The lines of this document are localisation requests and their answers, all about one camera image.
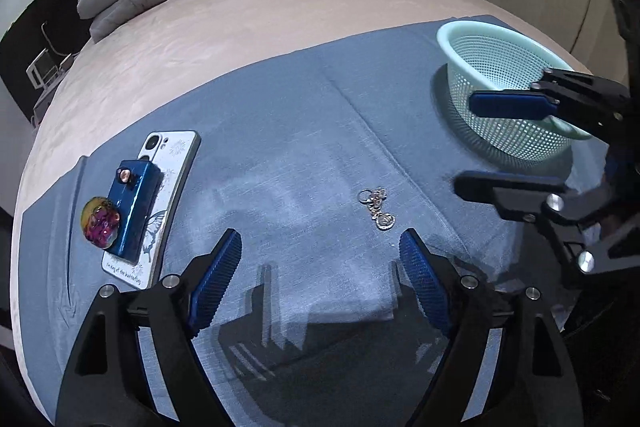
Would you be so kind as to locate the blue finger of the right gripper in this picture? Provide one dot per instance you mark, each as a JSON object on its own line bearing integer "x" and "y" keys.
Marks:
{"x": 511, "y": 104}
{"x": 479, "y": 186}

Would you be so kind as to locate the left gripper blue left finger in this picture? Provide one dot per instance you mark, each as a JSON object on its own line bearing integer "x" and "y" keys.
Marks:
{"x": 104, "y": 383}

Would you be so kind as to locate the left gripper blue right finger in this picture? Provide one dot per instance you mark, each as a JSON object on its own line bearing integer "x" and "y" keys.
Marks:
{"x": 533, "y": 384}

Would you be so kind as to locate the gold charm earring cluster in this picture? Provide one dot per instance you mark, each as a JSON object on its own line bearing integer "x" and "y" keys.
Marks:
{"x": 373, "y": 199}

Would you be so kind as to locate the mint green plastic basket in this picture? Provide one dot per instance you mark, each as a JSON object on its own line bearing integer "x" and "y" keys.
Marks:
{"x": 484, "y": 56}

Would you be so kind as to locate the blue grey cloth mat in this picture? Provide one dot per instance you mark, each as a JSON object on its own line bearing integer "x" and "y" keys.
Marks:
{"x": 319, "y": 326}

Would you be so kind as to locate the iridescent purple round brooch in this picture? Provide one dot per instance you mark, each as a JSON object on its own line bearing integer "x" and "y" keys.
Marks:
{"x": 99, "y": 221}

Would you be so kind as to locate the blue metal box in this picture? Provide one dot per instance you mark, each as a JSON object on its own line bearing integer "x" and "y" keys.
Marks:
{"x": 133, "y": 192}

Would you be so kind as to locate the white butterfly phone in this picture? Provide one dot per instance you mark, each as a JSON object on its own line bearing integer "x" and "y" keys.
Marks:
{"x": 173, "y": 152}

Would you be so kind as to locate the white bedside appliance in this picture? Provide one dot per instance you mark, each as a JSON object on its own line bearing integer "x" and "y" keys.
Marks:
{"x": 43, "y": 70}

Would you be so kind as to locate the beige bed cover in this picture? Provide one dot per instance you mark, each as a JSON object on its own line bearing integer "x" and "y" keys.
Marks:
{"x": 182, "y": 44}

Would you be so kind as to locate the lower grey folded blanket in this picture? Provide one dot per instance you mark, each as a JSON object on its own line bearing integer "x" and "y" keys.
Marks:
{"x": 117, "y": 14}

